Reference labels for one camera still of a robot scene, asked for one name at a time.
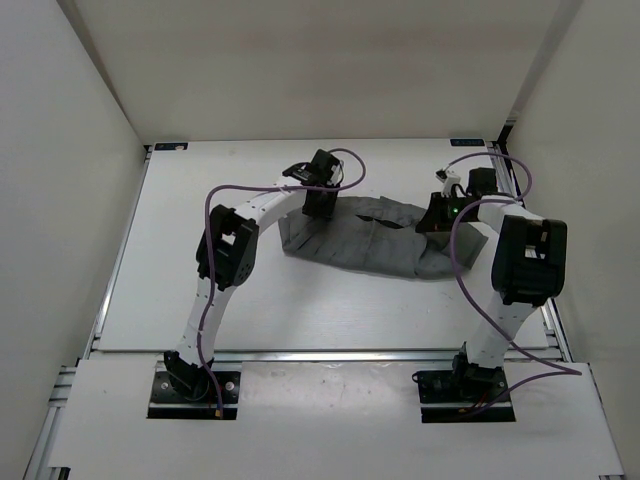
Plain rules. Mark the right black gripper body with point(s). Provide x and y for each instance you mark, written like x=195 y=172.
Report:
x=450 y=210

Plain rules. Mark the left aluminium frame rail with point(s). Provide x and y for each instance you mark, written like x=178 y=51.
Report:
x=37 y=467

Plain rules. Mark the blue label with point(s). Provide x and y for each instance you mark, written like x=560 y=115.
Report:
x=466 y=142
x=171 y=146

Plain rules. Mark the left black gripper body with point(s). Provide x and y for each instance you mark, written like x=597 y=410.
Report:
x=312 y=208

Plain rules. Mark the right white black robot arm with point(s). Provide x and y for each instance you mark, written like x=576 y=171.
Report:
x=528 y=268

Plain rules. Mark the aluminium frame rail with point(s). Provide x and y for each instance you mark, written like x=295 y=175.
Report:
x=517 y=184
x=37 y=467

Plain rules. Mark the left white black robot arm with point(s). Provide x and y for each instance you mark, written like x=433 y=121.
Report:
x=226 y=257

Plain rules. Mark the right blue label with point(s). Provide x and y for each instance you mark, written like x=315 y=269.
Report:
x=466 y=142

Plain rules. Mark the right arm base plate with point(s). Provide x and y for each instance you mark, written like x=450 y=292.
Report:
x=465 y=393

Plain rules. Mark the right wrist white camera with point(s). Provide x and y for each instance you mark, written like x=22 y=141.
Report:
x=449 y=180

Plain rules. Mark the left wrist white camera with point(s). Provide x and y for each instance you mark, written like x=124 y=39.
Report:
x=338 y=174

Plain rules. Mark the aluminium front rail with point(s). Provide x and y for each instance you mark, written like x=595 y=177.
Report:
x=330 y=356

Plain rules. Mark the left blue label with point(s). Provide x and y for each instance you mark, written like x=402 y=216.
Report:
x=171 y=146

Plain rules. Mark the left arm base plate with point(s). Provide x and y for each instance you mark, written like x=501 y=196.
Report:
x=168 y=401

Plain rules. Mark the grey pleated skirt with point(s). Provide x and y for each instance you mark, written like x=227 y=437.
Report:
x=370 y=235

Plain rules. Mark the wrist white camera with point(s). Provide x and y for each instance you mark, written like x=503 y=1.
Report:
x=449 y=180
x=338 y=174

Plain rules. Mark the right aluminium frame rail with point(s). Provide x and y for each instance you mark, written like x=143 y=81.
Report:
x=517 y=184

